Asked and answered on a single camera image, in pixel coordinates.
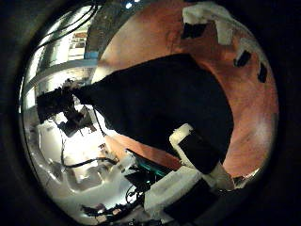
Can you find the black cloth garment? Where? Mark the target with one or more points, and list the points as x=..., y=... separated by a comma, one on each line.
x=150, y=100

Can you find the blue label on beam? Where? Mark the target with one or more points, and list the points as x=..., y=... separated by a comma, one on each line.
x=91, y=55

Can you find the green circuit board unit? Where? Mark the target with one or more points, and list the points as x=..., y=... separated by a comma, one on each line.
x=144, y=175

